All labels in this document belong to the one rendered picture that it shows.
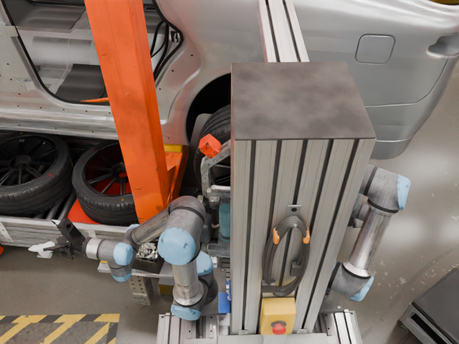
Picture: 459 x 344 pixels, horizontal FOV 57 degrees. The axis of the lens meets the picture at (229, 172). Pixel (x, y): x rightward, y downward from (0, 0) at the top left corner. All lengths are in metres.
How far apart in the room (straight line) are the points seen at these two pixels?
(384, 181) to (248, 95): 0.89
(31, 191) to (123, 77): 1.42
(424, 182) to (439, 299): 1.32
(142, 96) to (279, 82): 1.00
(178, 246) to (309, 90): 0.67
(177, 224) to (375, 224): 0.75
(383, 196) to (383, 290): 1.48
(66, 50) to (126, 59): 1.80
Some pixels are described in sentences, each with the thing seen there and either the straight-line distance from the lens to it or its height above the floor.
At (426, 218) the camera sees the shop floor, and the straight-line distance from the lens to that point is 3.51.
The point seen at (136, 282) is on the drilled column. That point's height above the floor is 0.28.
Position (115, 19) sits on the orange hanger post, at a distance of 1.64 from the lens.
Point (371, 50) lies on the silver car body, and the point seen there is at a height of 1.46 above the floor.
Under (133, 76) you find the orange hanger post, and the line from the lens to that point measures 1.74.
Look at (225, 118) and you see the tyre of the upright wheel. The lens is 2.20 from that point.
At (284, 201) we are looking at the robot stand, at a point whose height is 1.86.
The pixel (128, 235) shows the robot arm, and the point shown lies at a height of 1.16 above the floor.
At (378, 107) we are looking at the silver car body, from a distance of 2.42.
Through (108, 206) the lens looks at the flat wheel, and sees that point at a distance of 2.72.
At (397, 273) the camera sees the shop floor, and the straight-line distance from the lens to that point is 3.13.
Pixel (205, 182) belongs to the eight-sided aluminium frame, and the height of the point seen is 0.84.
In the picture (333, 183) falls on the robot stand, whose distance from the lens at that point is 0.84.
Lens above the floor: 2.51
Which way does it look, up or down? 46 degrees down
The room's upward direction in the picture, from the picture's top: straight up
